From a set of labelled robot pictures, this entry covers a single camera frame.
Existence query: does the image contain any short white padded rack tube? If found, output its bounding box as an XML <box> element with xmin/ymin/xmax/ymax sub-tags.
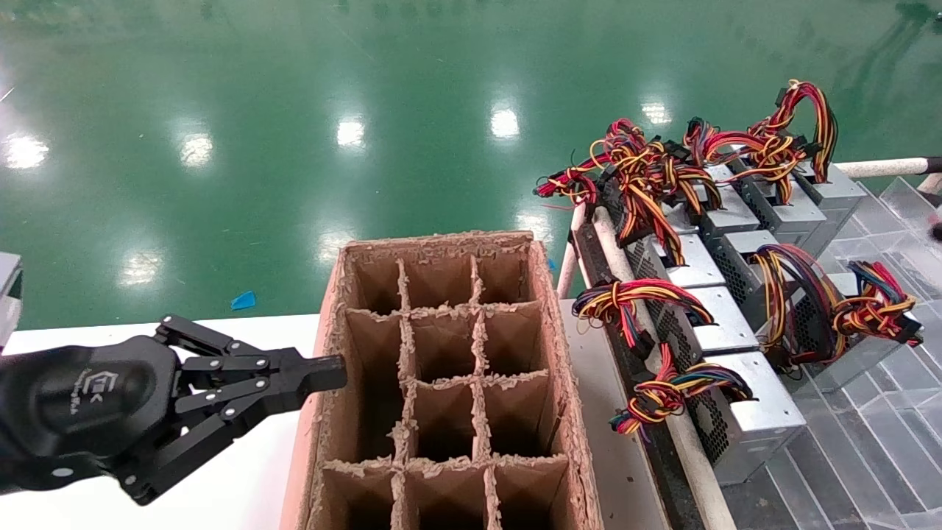
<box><xmin>556</xmin><ymin>205</ymin><xmax>589</xmax><ymax>299</ymax></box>

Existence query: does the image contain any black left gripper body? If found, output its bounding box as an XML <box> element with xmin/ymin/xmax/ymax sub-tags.
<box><xmin>0</xmin><ymin>335</ymin><xmax>185</xmax><ymax>495</ymax></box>

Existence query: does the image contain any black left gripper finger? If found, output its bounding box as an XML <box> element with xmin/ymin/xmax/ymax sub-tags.
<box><xmin>155</xmin><ymin>315</ymin><xmax>347</xmax><ymax>391</ymax></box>
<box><xmin>120</xmin><ymin>374</ymin><xmax>347</xmax><ymax>506</ymax></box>

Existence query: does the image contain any row of grey power supplies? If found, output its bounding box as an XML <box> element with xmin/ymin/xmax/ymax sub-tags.
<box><xmin>592</xmin><ymin>206</ymin><xmax>737</xmax><ymax>530</ymax></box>

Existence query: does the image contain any brown cardboard box with dividers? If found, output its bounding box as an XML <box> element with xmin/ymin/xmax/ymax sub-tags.
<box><xmin>280</xmin><ymin>230</ymin><xmax>604</xmax><ymax>530</ymax></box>

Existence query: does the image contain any grey power supply with cables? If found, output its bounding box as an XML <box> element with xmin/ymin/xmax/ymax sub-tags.
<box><xmin>684</xmin><ymin>116</ymin><xmax>829</xmax><ymax>236</ymax></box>
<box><xmin>536</xmin><ymin>118</ymin><xmax>762</xmax><ymax>238</ymax></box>
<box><xmin>609</xmin><ymin>344</ymin><xmax>808</xmax><ymax>487</ymax></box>
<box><xmin>765</xmin><ymin>79</ymin><xmax>869</xmax><ymax>255</ymax></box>
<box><xmin>791</xmin><ymin>260</ymin><xmax>924</xmax><ymax>392</ymax></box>
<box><xmin>603</xmin><ymin>140</ymin><xmax>728</xmax><ymax>289</ymax></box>
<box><xmin>573</xmin><ymin>278</ymin><xmax>760</xmax><ymax>361</ymax></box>
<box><xmin>710</xmin><ymin>230</ymin><xmax>847</xmax><ymax>372</ymax></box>

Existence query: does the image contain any clear plastic divider tray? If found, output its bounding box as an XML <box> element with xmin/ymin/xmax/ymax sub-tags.
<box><xmin>736</xmin><ymin>177</ymin><xmax>942</xmax><ymax>530</ymax></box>

